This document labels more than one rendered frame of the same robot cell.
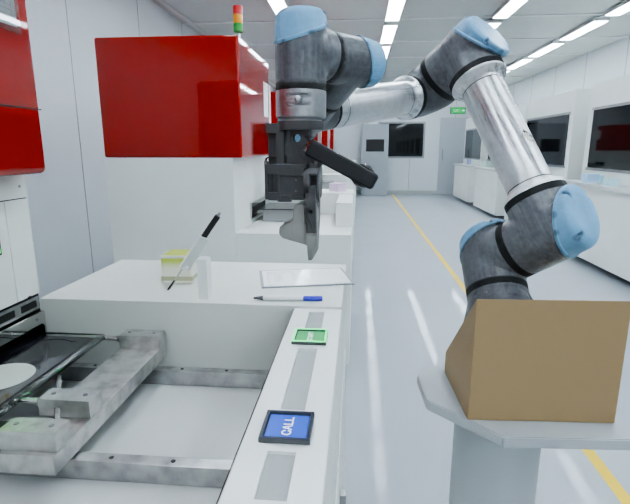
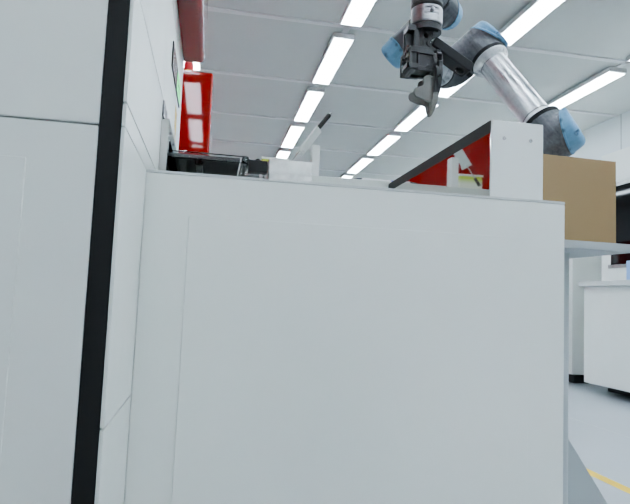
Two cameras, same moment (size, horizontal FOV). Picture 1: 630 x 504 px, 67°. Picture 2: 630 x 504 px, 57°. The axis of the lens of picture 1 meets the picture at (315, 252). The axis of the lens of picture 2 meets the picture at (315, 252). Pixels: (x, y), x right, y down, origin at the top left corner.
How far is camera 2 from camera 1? 0.98 m
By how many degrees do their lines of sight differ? 23
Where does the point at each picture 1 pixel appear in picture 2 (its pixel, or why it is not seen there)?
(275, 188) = (415, 61)
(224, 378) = not seen: hidden behind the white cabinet
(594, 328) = (597, 177)
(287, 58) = not seen: outside the picture
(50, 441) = (308, 168)
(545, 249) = (556, 144)
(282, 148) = (418, 40)
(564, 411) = (586, 235)
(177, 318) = not seen: hidden behind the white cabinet
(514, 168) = (527, 102)
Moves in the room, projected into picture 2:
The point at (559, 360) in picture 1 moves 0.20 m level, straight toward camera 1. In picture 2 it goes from (580, 198) to (600, 181)
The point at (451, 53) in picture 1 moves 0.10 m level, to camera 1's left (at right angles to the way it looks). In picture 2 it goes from (473, 40) to (443, 35)
